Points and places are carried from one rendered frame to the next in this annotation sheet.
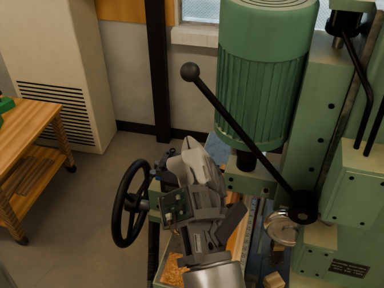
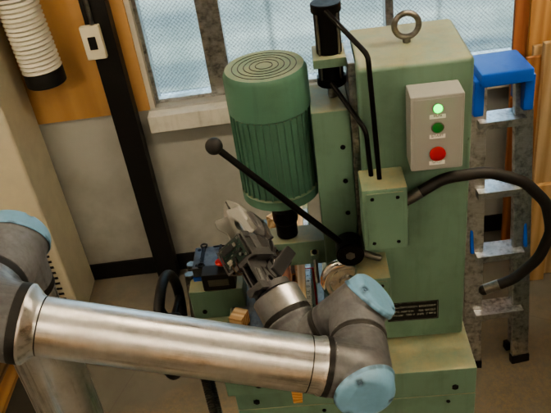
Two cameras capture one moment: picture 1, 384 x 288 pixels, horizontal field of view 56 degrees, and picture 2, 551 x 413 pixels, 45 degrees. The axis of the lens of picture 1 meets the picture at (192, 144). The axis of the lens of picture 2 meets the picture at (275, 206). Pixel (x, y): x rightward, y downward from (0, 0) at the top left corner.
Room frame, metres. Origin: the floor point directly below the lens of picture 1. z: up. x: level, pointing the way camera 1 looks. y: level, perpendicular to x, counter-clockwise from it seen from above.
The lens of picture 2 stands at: (-0.62, 0.11, 2.04)
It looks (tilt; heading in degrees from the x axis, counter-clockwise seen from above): 34 degrees down; 350
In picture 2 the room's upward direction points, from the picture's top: 9 degrees counter-clockwise
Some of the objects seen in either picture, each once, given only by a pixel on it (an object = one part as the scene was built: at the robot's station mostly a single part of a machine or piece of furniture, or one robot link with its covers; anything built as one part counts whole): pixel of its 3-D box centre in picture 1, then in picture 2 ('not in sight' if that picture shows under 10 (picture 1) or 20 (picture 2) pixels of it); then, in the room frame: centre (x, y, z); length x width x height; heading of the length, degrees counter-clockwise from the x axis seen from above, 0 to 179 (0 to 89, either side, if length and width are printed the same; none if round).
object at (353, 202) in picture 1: (355, 185); (383, 209); (0.45, -0.31, 1.23); 0.09 x 0.08 x 0.15; 74
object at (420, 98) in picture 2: not in sight; (434, 126); (0.43, -0.41, 1.40); 0.10 x 0.06 x 0.16; 74
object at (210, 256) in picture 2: (175, 171); (214, 265); (0.71, 0.05, 0.99); 0.13 x 0.11 x 0.06; 164
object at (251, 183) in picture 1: (251, 179); (298, 247); (0.65, -0.16, 1.03); 0.14 x 0.07 x 0.09; 74
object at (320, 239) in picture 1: (314, 245); (373, 286); (0.45, -0.27, 1.02); 0.09 x 0.07 x 0.12; 164
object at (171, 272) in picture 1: (188, 269); not in sight; (0.45, 0.01, 0.91); 0.12 x 0.09 x 0.03; 74
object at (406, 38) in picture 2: not in sight; (406, 26); (0.57, -0.42, 1.55); 0.06 x 0.02 x 0.07; 74
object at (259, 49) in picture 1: (259, 70); (273, 132); (0.65, -0.14, 1.35); 0.18 x 0.18 x 0.31
